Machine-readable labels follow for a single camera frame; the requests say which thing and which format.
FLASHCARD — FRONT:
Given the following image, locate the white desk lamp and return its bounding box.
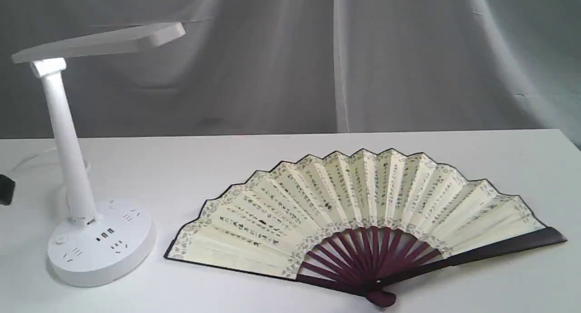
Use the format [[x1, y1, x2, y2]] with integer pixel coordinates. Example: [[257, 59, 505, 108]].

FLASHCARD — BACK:
[[12, 22, 186, 288]]

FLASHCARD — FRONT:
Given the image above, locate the folding paper fan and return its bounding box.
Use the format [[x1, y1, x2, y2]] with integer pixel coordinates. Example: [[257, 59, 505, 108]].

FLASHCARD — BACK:
[[164, 148, 567, 308]]

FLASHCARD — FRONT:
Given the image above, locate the grey backdrop curtain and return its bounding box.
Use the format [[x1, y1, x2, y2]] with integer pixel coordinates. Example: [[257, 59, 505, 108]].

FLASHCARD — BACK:
[[1, 0, 580, 146]]

